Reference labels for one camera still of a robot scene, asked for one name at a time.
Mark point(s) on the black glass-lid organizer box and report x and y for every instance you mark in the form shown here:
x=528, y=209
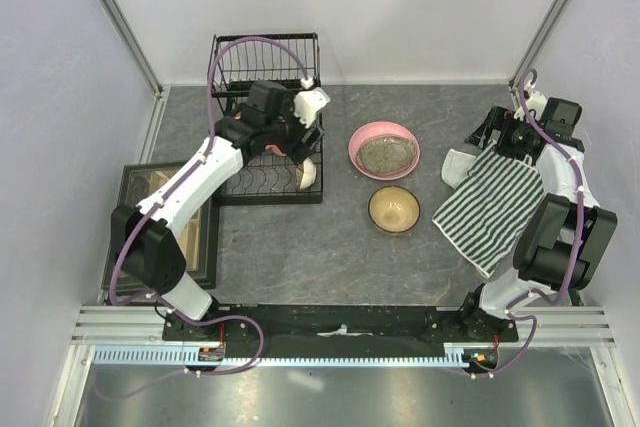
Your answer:
x=199, y=239

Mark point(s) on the white patterned bowl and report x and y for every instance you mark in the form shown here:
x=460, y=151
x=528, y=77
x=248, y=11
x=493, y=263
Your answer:
x=306, y=174

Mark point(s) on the aluminium frame rail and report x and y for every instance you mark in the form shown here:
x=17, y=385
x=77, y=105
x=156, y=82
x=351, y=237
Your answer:
x=573, y=326

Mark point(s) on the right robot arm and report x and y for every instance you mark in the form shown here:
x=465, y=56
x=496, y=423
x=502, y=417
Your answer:
x=564, y=241

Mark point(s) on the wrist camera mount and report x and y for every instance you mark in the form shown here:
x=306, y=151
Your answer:
x=308, y=104
x=535, y=102

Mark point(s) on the blue cable duct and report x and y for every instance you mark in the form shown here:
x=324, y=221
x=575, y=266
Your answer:
x=194, y=356

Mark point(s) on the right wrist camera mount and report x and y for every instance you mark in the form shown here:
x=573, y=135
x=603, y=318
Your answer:
x=535, y=102

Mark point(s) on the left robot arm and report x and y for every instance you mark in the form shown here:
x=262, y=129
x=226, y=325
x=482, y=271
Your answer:
x=144, y=237

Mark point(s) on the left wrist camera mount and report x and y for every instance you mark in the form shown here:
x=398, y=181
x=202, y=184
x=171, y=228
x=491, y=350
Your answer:
x=308, y=104

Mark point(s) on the green striped towel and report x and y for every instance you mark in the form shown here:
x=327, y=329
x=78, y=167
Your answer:
x=486, y=213

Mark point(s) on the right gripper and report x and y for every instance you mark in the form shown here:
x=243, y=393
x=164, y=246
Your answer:
x=493, y=121

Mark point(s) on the black wire dish rack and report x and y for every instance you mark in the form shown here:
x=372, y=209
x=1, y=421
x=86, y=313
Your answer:
x=267, y=179

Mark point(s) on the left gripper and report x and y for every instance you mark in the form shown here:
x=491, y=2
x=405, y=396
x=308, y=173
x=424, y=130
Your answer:
x=297, y=150

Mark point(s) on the white folded cloth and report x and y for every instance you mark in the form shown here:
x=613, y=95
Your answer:
x=455, y=167

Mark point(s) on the pink plate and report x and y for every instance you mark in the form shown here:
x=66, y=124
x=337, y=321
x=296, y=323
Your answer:
x=384, y=150

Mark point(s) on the pink mug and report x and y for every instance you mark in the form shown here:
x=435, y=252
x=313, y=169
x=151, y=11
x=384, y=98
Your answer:
x=275, y=150

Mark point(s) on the speckled beige plate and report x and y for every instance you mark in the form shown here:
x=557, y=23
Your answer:
x=384, y=162

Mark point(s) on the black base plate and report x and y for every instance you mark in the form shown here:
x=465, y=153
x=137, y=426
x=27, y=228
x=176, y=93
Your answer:
x=339, y=329

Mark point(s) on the beige patterned cup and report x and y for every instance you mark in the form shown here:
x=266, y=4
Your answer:
x=394, y=210

